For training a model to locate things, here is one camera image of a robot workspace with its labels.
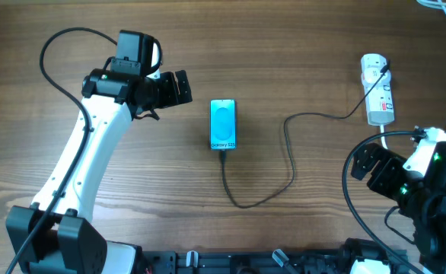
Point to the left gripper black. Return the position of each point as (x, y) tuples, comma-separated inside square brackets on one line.
[(170, 98)]

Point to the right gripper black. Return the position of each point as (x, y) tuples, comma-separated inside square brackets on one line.
[(390, 163)]

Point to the teal screen smartphone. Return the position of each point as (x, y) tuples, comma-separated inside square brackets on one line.
[(223, 121)]

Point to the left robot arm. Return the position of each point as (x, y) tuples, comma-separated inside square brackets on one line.
[(54, 234)]

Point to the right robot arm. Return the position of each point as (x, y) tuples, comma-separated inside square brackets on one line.
[(420, 197)]

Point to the white charger adapter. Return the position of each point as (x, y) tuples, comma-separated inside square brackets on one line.
[(375, 75)]

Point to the white power strip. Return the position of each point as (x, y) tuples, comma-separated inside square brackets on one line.
[(379, 99)]

